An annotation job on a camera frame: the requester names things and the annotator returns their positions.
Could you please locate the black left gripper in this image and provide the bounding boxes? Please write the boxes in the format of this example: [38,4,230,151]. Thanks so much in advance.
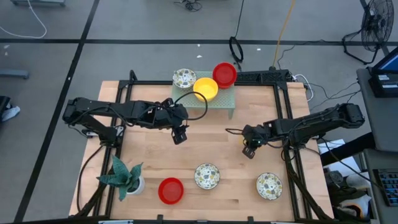
[149,98,190,129]

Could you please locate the yellow plastic mini bowl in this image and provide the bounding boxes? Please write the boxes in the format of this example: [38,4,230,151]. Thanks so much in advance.
[192,77,220,103]

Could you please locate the pear patterned ceramic bowl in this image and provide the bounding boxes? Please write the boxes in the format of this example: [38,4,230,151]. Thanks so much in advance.
[193,162,221,190]
[172,68,198,90]
[256,172,284,201]

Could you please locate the red plastic mini bowl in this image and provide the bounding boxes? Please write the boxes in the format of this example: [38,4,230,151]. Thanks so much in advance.
[212,62,238,90]
[157,177,185,205]

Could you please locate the green perforated metal shelf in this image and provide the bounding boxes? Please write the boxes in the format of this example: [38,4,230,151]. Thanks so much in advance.
[170,70,236,120]

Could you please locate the white plant pot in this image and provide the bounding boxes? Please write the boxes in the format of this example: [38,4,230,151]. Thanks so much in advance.
[126,175,146,196]

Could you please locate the white paper sheet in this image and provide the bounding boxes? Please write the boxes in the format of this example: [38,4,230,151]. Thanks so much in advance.
[317,139,361,175]

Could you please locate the green leafy plant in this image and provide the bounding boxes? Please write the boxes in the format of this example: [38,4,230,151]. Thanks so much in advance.
[96,154,144,202]

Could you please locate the black diagonal bar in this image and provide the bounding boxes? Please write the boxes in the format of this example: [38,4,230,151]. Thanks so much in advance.
[320,132,376,167]

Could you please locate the grey desk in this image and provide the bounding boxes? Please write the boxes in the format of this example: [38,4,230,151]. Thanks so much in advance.
[362,148,398,224]
[356,67,398,152]

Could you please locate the white and orange shoe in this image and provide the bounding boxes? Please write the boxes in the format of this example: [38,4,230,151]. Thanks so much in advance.
[337,194,373,218]

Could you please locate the black device box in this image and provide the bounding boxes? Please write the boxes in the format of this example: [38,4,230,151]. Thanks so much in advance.
[368,73,398,98]

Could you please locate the black keyboard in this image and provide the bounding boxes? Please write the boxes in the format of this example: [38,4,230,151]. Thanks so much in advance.
[373,167,398,208]

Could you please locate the computer monitor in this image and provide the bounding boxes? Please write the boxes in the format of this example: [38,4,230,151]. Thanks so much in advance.
[371,46,398,75]

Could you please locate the black standing fan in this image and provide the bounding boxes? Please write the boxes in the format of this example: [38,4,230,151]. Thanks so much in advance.
[341,0,396,65]

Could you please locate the person's foot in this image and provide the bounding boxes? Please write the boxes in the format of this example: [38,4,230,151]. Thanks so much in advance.
[0,95,21,123]

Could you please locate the grey metal floor bar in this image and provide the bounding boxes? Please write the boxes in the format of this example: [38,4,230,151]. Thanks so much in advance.
[0,68,30,80]

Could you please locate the grey metal floor base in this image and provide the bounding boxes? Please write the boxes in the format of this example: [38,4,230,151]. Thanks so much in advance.
[11,0,67,7]

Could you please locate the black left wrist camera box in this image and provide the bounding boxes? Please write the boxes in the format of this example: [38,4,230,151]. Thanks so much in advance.
[172,126,188,146]

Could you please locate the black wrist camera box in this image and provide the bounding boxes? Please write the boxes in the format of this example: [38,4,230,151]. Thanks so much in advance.
[241,145,257,160]
[172,126,188,146]

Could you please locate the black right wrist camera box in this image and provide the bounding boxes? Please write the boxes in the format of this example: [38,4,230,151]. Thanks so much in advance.
[241,145,257,160]

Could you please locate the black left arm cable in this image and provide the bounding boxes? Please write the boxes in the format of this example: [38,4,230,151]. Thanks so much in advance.
[174,91,208,121]

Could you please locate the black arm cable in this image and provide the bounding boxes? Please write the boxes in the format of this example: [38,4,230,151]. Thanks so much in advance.
[174,91,208,121]
[224,127,246,136]

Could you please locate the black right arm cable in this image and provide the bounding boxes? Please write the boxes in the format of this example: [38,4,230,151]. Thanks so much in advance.
[224,127,246,136]

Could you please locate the black aluminium table frame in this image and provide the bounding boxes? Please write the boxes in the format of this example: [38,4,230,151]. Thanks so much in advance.
[74,70,335,223]

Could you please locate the black cable tray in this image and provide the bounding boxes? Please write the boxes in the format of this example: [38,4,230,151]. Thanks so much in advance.
[234,68,295,84]

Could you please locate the white cables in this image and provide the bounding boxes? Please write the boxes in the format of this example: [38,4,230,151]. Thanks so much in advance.
[292,73,315,103]

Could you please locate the yellow hanging cable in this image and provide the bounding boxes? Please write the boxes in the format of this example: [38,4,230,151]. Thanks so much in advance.
[272,0,296,68]

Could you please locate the black floor cable bundle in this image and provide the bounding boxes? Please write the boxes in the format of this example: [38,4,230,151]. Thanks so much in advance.
[174,0,203,12]

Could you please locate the black hanging cable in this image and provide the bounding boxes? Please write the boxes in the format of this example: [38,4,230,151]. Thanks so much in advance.
[228,0,246,71]

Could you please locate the white floor cable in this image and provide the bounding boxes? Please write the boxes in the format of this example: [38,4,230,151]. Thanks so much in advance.
[0,0,48,40]

